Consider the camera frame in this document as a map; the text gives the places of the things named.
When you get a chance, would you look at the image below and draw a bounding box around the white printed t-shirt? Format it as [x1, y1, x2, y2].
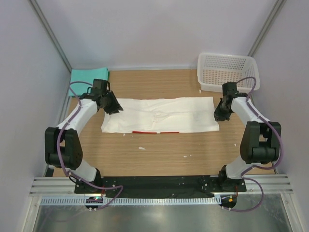
[101, 97, 220, 134]

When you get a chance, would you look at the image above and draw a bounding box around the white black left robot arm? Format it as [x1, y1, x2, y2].
[44, 79, 123, 193]

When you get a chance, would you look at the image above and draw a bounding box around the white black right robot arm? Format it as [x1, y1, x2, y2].
[214, 82, 282, 191]

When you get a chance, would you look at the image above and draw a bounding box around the folded teal t-shirt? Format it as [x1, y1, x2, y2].
[70, 67, 109, 96]

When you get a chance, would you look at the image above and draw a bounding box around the white perforated plastic basket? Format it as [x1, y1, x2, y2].
[197, 53, 260, 93]

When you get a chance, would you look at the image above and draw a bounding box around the right base electronics board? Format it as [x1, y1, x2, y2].
[220, 195, 237, 210]

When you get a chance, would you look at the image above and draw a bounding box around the base electronics board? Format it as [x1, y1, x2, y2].
[85, 196, 103, 211]
[220, 195, 237, 210]

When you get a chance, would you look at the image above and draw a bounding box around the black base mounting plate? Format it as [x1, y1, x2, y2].
[73, 175, 247, 194]

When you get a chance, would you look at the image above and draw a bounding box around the left base electronics board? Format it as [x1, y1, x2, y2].
[85, 196, 103, 211]

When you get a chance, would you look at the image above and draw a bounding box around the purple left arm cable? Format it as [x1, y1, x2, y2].
[57, 81, 124, 210]

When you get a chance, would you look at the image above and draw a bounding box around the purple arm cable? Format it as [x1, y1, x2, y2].
[57, 81, 124, 210]
[224, 76, 285, 213]

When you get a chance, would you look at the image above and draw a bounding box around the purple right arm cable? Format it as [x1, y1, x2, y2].
[224, 76, 285, 213]

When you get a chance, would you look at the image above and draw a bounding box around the aluminium frame rail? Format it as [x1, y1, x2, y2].
[30, 174, 293, 196]

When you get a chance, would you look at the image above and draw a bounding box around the white slotted cable duct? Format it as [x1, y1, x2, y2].
[41, 195, 221, 206]

